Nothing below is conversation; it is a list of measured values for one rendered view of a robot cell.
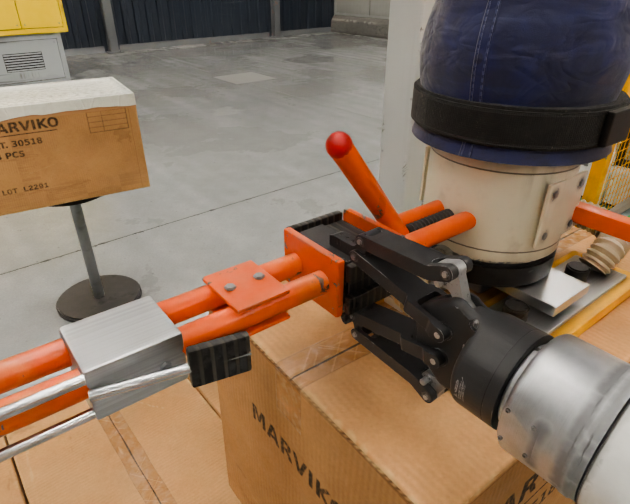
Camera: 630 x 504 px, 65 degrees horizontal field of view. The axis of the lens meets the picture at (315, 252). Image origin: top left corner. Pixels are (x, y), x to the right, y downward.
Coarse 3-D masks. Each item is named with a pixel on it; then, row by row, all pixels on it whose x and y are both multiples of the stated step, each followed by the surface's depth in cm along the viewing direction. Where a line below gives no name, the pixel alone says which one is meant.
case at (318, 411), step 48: (576, 240) 79; (288, 336) 58; (336, 336) 58; (624, 336) 58; (240, 384) 65; (288, 384) 52; (336, 384) 51; (384, 384) 51; (240, 432) 71; (288, 432) 56; (336, 432) 47; (384, 432) 46; (432, 432) 46; (480, 432) 46; (240, 480) 78; (288, 480) 61; (336, 480) 50; (384, 480) 42; (432, 480) 41; (480, 480) 41; (528, 480) 49
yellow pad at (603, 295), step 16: (576, 256) 70; (576, 272) 62; (592, 272) 66; (624, 272) 67; (592, 288) 63; (608, 288) 63; (624, 288) 64; (496, 304) 60; (512, 304) 55; (576, 304) 60; (592, 304) 61; (608, 304) 61; (528, 320) 57; (544, 320) 57; (560, 320) 57; (576, 320) 58; (592, 320) 59; (576, 336) 57
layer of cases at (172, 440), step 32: (64, 416) 114; (128, 416) 114; (160, 416) 114; (192, 416) 114; (0, 448) 107; (32, 448) 107; (64, 448) 107; (96, 448) 107; (128, 448) 107; (160, 448) 107; (192, 448) 107; (224, 448) 107; (0, 480) 100; (32, 480) 100; (64, 480) 100; (96, 480) 100; (128, 480) 100; (160, 480) 100; (192, 480) 100; (224, 480) 100
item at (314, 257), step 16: (304, 224) 49; (320, 224) 50; (336, 224) 51; (352, 224) 51; (368, 224) 49; (288, 240) 47; (304, 240) 45; (304, 256) 46; (320, 256) 43; (336, 256) 43; (304, 272) 46; (336, 272) 42; (352, 272) 42; (336, 288) 43; (352, 288) 44; (368, 288) 45; (320, 304) 46; (336, 304) 44; (352, 304) 44; (368, 304) 45
